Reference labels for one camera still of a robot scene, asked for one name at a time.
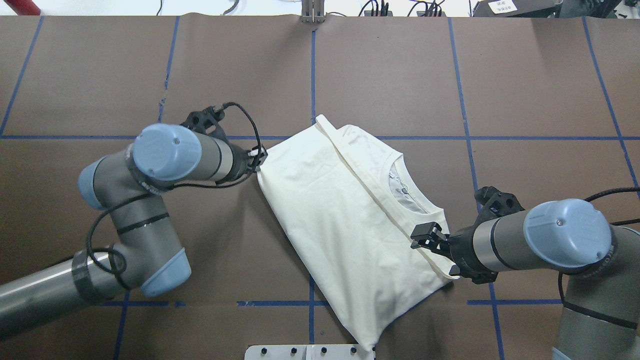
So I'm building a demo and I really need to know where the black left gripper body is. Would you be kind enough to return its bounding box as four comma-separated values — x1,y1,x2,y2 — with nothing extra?
227,145,263,183

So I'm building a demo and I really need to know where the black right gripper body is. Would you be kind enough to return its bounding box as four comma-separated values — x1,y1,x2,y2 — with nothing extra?
439,226,498,285

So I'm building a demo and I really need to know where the cream long-sleeve t-shirt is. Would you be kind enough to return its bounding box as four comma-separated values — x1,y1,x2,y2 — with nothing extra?
257,114,454,351

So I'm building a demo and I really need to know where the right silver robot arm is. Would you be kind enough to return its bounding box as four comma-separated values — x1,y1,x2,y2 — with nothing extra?
410,193,639,360

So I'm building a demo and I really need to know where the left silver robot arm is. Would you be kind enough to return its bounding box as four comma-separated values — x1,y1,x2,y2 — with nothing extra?
1,123,267,340

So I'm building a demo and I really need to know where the black box with label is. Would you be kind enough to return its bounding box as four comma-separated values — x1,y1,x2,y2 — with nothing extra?
471,0,563,18

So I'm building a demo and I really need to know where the red cylindrical bottle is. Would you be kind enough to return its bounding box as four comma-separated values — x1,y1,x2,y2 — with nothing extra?
4,0,42,16

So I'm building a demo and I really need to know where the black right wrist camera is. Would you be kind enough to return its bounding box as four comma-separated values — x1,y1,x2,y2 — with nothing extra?
474,186,525,224

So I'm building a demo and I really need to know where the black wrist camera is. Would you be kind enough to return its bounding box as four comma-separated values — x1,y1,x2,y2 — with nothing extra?
180,105,228,142
474,186,525,224

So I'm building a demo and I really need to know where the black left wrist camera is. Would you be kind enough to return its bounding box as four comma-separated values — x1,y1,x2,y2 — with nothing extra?
180,105,228,142

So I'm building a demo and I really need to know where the aluminium frame post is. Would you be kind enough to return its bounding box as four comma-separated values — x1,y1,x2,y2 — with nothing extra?
300,0,326,24

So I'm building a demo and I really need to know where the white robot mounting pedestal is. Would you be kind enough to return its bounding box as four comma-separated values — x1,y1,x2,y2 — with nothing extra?
244,344,377,360

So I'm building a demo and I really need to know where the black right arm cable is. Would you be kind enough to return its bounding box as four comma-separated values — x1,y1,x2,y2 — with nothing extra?
557,187,640,331

